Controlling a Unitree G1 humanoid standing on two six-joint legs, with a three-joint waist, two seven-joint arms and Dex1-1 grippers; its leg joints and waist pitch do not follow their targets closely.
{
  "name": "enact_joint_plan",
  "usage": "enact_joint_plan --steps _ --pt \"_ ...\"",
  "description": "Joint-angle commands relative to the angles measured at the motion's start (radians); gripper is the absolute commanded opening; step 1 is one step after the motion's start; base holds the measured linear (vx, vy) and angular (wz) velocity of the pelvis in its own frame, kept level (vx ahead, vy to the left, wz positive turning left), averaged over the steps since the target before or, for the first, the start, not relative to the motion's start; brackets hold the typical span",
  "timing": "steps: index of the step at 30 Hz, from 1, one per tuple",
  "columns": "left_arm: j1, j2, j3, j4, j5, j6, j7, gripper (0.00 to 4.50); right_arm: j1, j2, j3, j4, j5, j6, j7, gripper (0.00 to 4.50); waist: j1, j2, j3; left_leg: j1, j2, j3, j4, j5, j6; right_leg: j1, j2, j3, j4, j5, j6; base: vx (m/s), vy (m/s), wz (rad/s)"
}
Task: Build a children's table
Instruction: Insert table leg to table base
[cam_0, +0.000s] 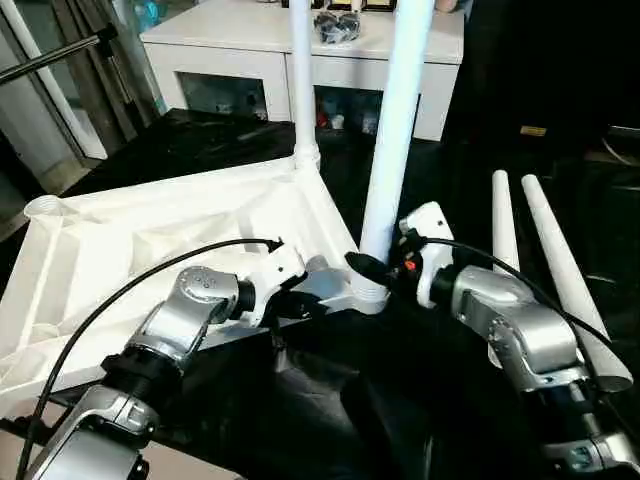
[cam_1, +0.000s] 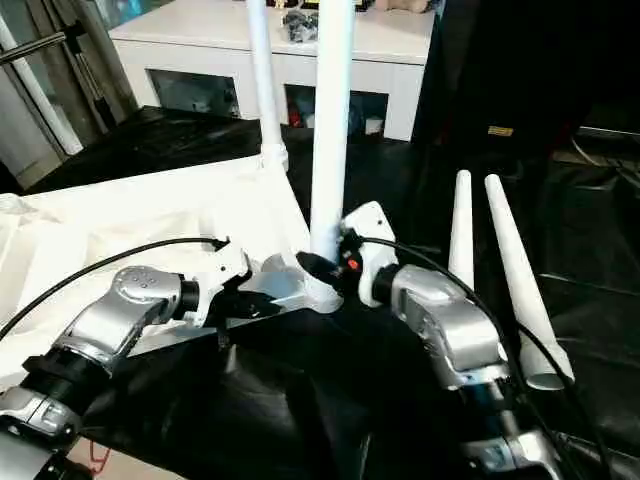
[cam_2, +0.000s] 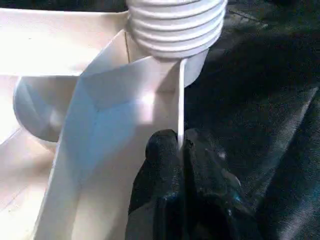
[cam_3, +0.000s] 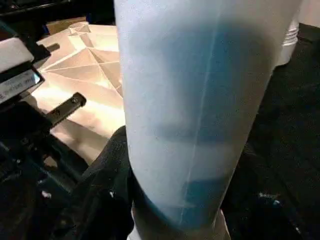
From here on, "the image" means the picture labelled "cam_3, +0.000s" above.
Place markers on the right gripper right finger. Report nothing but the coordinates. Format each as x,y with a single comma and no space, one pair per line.
280,210

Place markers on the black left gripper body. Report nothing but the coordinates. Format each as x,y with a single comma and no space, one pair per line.
25,140

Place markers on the white round container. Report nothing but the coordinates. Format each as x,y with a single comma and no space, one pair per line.
289,45

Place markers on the white plastic table leg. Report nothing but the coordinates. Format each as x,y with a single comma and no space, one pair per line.
200,100

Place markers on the black plastic mat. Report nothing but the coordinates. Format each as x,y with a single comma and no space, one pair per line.
290,125

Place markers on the yellow cardboard box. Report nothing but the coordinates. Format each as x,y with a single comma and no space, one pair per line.
65,26

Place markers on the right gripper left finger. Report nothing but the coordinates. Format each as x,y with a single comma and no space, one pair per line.
100,200

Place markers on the white plastic table top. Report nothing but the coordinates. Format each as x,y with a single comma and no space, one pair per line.
85,70

